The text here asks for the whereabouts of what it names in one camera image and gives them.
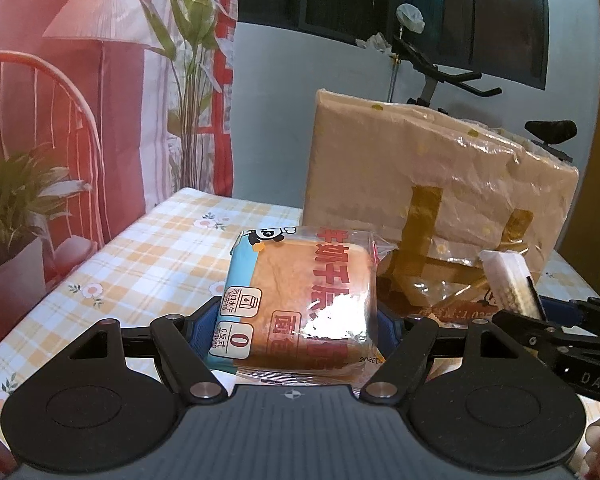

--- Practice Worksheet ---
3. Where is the black exercise bike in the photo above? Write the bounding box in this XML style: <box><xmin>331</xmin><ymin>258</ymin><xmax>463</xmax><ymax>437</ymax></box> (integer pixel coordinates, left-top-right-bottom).
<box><xmin>392</xmin><ymin>35</ymin><xmax>578</xmax><ymax>163</ymax></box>

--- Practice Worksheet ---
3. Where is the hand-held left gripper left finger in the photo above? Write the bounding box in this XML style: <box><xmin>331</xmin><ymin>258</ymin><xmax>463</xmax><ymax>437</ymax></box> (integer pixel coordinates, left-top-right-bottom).
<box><xmin>67</xmin><ymin>297</ymin><xmax>229</xmax><ymax>406</ymax></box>

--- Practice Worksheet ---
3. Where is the white plastic bag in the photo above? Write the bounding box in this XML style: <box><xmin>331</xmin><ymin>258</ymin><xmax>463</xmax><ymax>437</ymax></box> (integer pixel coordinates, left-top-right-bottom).
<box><xmin>396</xmin><ymin>3</ymin><xmax>426</xmax><ymax>33</ymax></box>

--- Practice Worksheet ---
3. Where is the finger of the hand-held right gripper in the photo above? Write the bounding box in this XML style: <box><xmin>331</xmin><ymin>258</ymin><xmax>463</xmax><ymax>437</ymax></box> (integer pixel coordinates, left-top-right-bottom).
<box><xmin>492</xmin><ymin>309</ymin><xmax>587</xmax><ymax>362</ymax></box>
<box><xmin>535</xmin><ymin>296</ymin><xmax>600</xmax><ymax>342</ymax></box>

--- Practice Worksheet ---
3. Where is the checked tablecloth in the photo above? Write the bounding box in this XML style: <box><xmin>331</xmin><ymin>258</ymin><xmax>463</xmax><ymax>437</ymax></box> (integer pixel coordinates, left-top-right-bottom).
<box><xmin>0</xmin><ymin>187</ymin><xmax>600</xmax><ymax>461</ymax></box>

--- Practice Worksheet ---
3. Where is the white crumpled cloth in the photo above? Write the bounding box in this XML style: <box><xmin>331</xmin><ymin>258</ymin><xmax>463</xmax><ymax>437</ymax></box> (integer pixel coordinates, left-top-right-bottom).
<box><xmin>356</xmin><ymin>32</ymin><xmax>393</xmax><ymax>56</ymax></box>

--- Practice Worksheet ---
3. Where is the white snack packet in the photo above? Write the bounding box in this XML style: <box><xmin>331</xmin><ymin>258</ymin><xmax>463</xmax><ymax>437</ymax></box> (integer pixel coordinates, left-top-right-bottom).
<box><xmin>477</xmin><ymin>249</ymin><xmax>548</xmax><ymax>322</ymax></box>

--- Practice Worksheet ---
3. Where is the blue white bread packet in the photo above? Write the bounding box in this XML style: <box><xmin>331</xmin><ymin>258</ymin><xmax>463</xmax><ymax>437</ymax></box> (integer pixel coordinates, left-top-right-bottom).
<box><xmin>207</xmin><ymin>225</ymin><xmax>381</xmax><ymax>386</ymax></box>

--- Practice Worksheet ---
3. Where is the brown paper bag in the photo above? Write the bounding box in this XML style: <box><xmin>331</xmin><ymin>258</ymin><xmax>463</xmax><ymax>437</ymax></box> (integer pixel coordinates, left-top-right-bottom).
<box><xmin>302</xmin><ymin>87</ymin><xmax>580</xmax><ymax>311</ymax></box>

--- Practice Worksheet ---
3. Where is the printed backdrop cloth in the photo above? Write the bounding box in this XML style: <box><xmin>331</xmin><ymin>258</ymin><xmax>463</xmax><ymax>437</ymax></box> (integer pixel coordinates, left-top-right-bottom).
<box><xmin>0</xmin><ymin>0</ymin><xmax>241</xmax><ymax>361</ymax></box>

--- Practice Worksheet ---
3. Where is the clear bread packet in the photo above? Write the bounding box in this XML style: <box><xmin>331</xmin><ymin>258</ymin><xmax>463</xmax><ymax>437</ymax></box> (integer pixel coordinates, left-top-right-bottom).
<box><xmin>377</xmin><ymin>255</ymin><xmax>501</xmax><ymax>323</ymax></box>

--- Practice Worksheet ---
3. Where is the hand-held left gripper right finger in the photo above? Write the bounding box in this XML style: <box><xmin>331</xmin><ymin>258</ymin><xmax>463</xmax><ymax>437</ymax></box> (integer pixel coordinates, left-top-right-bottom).
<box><xmin>360</xmin><ymin>310</ymin><xmax>531</xmax><ymax>403</ymax></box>

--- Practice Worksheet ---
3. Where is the dark window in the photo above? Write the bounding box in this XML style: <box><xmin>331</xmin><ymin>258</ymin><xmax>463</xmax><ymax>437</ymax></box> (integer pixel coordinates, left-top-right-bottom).
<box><xmin>237</xmin><ymin>0</ymin><xmax>551</xmax><ymax>92</ymax></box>

